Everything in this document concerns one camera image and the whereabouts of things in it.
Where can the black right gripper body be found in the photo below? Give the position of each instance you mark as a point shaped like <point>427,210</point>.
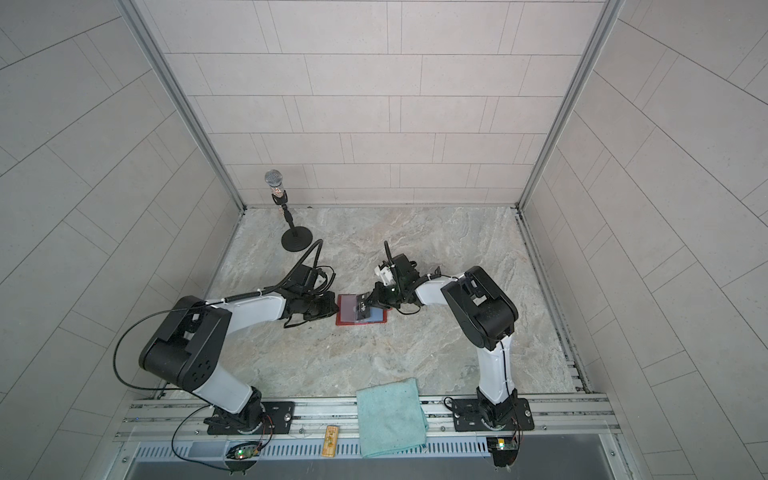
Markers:
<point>391,296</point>

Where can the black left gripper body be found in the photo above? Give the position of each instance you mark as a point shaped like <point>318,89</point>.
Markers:
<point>316,306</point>

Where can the red card holder wallet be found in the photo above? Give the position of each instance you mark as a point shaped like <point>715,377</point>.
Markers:
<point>346,314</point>

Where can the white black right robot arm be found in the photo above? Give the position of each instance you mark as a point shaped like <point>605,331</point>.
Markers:
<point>483,311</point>

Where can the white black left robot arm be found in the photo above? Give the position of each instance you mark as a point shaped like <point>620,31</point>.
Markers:
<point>186,347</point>

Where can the microphone on black stand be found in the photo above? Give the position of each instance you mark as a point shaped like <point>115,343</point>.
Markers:
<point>295,238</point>

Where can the teal folded cloth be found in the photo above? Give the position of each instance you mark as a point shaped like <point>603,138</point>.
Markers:
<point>390,419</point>

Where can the small wooden block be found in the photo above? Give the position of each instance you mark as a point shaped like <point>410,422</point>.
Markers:
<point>330,441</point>

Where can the left green circuit board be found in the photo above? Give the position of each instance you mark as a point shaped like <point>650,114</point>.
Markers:
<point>244,451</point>

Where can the green circuit board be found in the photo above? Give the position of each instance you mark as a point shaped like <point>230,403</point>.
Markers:
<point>503,450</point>
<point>244,451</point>

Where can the right green circuit board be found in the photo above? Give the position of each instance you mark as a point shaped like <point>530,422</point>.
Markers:
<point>503,450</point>

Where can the aluminium corner profile left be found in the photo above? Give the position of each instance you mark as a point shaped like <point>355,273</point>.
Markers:
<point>139,29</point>

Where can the aluminium corner profile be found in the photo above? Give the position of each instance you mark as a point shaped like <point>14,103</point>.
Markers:
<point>605,22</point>
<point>139,29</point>

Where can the aluminium corner profile right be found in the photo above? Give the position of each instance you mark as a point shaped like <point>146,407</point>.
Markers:
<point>605,22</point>

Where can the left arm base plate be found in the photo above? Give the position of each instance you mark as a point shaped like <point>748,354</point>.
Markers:
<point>256,417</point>

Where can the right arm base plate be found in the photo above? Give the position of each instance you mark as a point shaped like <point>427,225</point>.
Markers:
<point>467,417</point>

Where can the aluminium rail frame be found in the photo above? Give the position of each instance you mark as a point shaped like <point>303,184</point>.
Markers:
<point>309,418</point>

